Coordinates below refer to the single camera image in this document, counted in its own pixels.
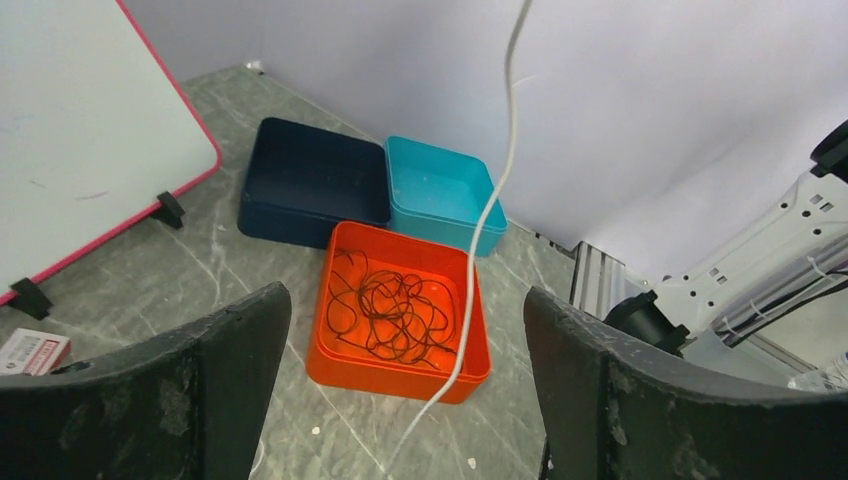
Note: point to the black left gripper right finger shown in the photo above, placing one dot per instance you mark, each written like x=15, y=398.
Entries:
x=614, y=407

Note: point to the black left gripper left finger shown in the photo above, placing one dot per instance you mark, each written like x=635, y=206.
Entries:
x=188, y=403

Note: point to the orange plastic tray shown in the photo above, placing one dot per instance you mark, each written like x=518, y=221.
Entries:
x=389, y=315

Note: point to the dark navy plastic tray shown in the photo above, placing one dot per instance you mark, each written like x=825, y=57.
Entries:
x=302, y=181

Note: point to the light blue plastic tray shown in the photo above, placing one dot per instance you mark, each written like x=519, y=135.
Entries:
x=436, y=194

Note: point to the small red white box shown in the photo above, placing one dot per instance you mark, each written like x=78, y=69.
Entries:
x=33, y=353

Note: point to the black whiteboard stand foot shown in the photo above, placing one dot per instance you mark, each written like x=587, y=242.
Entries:
x=169, y=212
x=30, y=299

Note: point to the pink framed whiteboard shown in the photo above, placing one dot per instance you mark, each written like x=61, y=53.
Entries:
x=94, y=128

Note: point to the aluminium frame rail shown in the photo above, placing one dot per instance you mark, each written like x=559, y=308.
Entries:
x=601, y=282

